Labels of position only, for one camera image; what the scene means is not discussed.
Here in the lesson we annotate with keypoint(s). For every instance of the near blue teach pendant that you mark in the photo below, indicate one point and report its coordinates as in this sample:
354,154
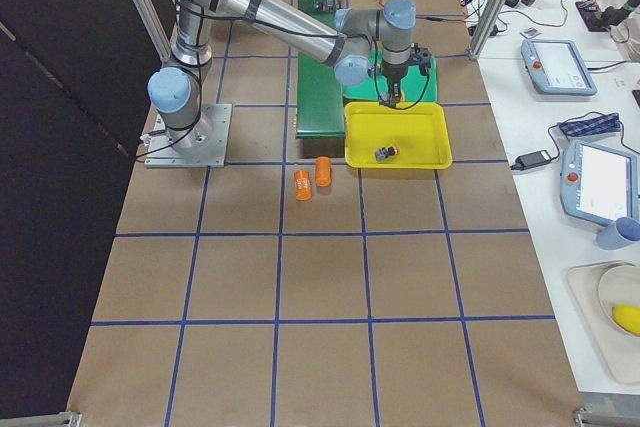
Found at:
599,184

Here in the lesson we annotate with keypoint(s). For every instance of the far blue teach pendant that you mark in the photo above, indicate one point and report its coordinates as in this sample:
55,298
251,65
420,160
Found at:
555,67

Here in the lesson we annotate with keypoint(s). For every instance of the green plastic tray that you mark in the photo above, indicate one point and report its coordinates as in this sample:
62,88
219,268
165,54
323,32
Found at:
415,86

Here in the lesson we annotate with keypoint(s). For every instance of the yellow lemon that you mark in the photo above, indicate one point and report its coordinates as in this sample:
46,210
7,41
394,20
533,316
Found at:
627,317

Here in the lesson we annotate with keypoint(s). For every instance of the blue plaid cloth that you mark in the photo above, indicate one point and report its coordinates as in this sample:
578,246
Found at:
600,124

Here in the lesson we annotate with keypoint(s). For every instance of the blue cup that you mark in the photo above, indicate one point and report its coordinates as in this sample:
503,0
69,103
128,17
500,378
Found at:
620,233

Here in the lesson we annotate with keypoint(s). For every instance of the plain orange cylinder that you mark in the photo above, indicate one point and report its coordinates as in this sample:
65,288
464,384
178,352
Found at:
323,171

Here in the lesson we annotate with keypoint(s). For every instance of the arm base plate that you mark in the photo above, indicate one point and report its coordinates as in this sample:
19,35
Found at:
205,145

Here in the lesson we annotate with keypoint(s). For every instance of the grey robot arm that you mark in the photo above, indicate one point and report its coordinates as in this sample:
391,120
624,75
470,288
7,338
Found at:
343,54

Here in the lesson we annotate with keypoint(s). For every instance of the blue teach pendant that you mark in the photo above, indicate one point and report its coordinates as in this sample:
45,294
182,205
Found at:
555,67
599,184

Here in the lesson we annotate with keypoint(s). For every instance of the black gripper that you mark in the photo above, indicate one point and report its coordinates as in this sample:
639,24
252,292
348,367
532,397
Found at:
394,76

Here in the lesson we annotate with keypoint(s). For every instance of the yellow push button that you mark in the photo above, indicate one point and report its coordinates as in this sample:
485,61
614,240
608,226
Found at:
383,154

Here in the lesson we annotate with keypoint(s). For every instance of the green conveyor belt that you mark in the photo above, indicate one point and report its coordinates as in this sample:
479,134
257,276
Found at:
319,95

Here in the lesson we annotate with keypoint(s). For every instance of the orange cylinder marked 4680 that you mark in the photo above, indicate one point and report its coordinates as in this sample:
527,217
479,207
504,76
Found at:
303,187

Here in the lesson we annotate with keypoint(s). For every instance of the yellow plastic tray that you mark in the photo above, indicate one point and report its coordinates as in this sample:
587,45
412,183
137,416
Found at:
418,131

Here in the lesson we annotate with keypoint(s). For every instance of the black power adapter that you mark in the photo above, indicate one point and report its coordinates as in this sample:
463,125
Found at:
531,160

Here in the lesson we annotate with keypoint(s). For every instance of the beige bowl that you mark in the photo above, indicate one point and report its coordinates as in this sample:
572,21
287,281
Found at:
618,285

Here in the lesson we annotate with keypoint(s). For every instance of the beige tray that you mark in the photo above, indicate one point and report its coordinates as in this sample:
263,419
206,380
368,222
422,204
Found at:
618,350

